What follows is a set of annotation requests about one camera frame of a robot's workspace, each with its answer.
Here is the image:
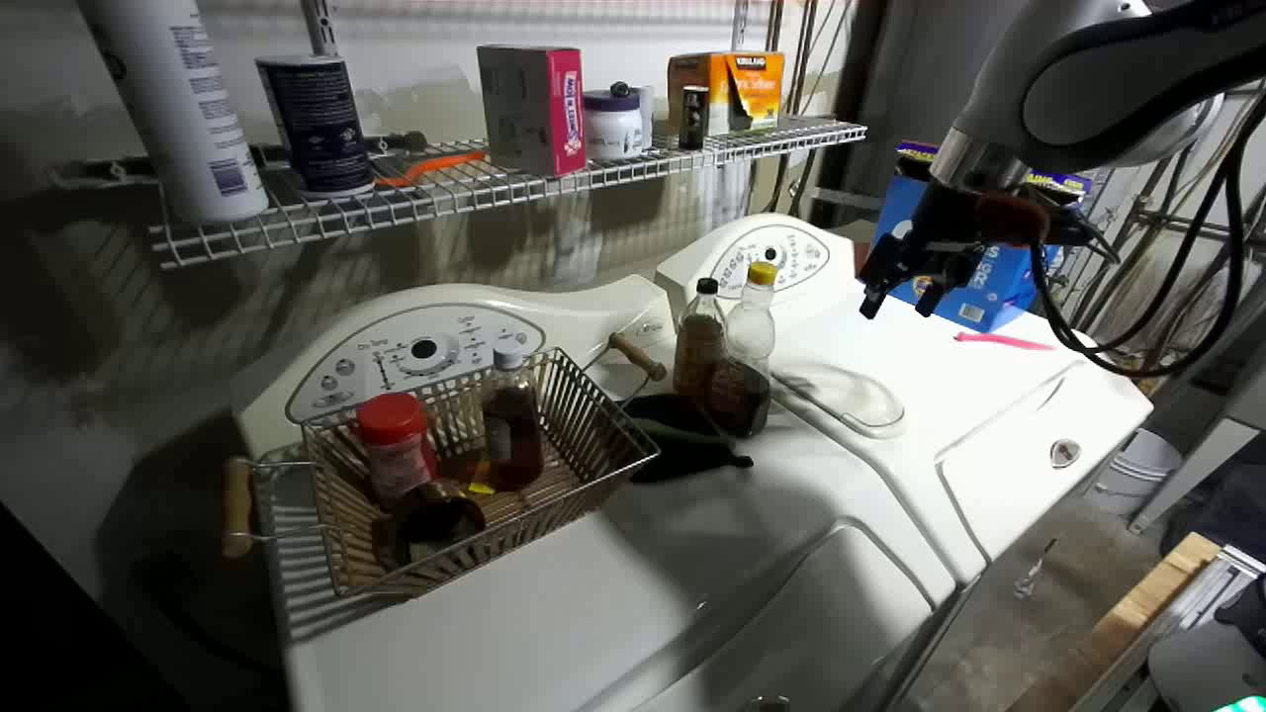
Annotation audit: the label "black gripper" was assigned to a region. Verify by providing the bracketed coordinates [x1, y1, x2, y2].
[853, 141, 1098, 326]

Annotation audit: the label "pink pen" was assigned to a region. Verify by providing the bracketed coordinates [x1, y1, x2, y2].
[949, 328, 1052, 357]

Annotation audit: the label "clear plastic tray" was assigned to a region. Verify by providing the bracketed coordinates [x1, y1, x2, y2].
[767, 357, 910, 441]

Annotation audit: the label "blue box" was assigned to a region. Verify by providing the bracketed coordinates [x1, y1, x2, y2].
[870, 133, 1074, 336]

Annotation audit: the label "clear bottle yellow cap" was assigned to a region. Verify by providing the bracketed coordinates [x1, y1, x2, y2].
[721, 257, 784, 371]

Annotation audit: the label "dark glass jar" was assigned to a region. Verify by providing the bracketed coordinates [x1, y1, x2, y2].
[704, 357, 776, 444]

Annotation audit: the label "brown bottle black cap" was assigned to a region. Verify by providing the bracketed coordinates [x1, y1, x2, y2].
[674, 272, 728, 405]

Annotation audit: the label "orange black box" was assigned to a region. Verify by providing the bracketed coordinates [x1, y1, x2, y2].
[664, 46, 792, 153]

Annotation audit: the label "white jar dark lid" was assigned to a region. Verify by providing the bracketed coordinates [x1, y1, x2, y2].
[577, 78, 654, 168]

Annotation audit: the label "wooden plank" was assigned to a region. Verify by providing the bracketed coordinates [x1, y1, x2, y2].
[1005, 530, 1226, 712]

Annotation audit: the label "dark brown spice bottle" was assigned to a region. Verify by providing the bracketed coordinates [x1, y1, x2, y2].
[478, 350, 547, 493]

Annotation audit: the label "pink grey box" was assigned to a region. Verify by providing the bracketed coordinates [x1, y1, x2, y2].
[473, 42, 590, 183]

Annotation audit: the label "orange flat item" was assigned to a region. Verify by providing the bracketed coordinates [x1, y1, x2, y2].
[381, 148, 490, 189]

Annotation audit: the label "small dark packet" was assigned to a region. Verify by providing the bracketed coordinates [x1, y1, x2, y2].
[372, 483, 490, 568]

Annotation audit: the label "red lid spice jar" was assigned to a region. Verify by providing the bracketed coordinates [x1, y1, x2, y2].
[349, 393, 443, 505]

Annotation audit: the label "dark cylindrical canister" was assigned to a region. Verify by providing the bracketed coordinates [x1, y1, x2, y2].
[252, 52, 381, 197]

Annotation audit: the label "tall white spray bottle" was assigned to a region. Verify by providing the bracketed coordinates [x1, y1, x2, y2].
[80, 0, 273, 230]

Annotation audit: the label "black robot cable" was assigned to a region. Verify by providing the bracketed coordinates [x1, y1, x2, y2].
[1023, 96, 1266, 386]

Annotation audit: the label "wire basket wooden handles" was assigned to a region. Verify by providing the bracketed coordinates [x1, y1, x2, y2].
[216, 334, 674, 644]

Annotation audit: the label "white wire shelf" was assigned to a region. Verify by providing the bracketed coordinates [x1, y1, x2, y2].
[145, 114, 870, 272]

